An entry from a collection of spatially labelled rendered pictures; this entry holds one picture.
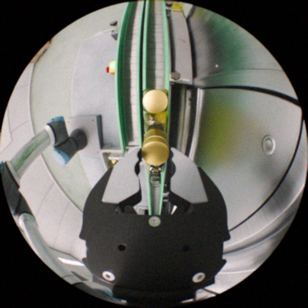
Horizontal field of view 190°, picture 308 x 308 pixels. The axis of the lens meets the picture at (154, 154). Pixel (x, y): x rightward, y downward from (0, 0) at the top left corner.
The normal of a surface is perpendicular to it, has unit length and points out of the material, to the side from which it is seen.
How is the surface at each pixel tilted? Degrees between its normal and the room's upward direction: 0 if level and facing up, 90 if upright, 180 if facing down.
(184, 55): 0
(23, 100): 90
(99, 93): 0
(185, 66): 0
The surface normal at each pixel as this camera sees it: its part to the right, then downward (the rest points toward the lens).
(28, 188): 1.00, 0.00
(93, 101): -0.02, 0.53
